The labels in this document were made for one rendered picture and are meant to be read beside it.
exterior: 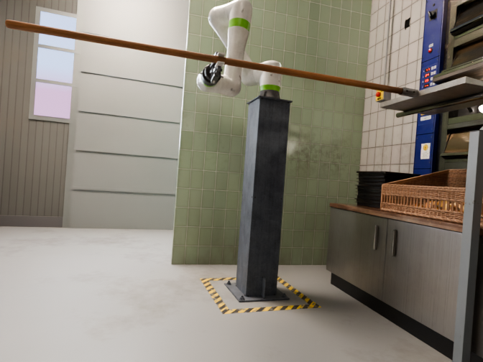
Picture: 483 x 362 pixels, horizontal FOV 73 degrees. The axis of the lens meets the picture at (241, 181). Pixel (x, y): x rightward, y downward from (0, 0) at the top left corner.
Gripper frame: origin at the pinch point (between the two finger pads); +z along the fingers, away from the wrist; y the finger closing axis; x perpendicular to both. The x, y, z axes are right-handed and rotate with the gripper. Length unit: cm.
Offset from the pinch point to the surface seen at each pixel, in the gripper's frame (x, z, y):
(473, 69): -139, -2, -19
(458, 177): -149, -15, 40
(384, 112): -154, -91, -12
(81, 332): 49, -11, 120
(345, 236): -99, -49, 83
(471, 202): -93, 42, 52
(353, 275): -99, -37, 104
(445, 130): -154, -31, 10
